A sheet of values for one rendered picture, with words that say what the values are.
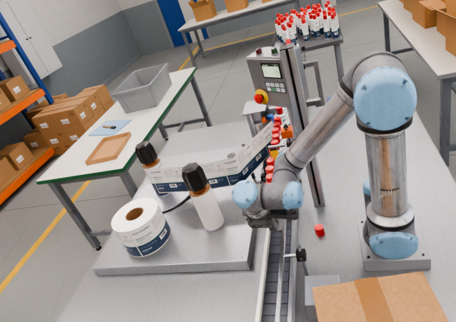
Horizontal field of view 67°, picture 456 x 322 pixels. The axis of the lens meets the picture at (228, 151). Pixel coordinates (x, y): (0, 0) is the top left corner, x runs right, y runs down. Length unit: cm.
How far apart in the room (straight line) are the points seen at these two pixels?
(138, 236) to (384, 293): 92
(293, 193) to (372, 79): 37
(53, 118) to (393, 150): 470
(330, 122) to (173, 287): 84
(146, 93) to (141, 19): 656
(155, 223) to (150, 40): 846
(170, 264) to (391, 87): 101
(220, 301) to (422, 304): 67
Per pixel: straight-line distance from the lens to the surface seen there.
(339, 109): 95
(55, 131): 530
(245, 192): 97
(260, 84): 127
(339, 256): 130
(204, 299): 131
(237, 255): 132
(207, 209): 137
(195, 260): 137
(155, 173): 166
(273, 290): 119
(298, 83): 118
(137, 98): 322
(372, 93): 76
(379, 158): 87
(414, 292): 86
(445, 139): 283
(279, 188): 97
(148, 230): 143
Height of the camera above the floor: 182
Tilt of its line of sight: 30 degrees down
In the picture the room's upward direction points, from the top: 19 degrees counter-clockwise
